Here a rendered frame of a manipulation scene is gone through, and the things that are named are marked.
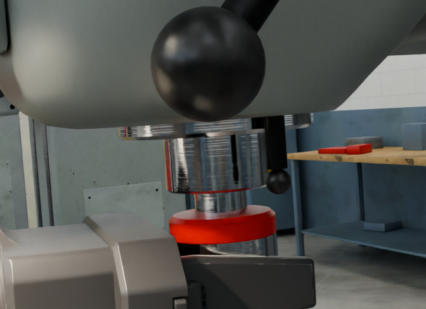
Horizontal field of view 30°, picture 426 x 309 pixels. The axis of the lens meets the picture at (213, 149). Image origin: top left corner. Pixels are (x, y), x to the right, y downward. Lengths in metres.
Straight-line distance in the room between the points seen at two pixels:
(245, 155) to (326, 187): 7.39
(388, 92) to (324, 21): 6.60
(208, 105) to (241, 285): 0.14
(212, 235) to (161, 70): 0.14
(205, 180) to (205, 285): 0.04
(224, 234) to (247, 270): 0.02
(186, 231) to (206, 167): 0.03
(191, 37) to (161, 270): 0.12
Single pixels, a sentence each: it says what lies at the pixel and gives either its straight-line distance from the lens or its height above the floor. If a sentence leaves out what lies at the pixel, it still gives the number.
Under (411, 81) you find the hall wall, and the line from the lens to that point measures 6.66.
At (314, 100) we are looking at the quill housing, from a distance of 0.31.
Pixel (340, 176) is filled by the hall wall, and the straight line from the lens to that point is 7.51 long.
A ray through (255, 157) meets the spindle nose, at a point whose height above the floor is 1.29.
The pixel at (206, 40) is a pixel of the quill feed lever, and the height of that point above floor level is 1.33.
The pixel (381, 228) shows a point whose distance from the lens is 6.51.
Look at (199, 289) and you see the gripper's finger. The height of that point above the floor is 1.25.
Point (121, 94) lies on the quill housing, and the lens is 0.28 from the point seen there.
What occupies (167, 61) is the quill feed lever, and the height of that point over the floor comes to 1.33.
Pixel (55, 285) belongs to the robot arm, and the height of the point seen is 1.26.
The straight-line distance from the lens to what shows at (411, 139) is 6.20.
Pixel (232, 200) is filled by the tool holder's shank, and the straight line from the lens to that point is 0.34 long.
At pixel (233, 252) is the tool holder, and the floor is 1.26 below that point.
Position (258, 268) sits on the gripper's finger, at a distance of 0.33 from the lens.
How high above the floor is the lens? 1.32
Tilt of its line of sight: 3 degrees down
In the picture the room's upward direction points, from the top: 4 degrees counter-clockwise
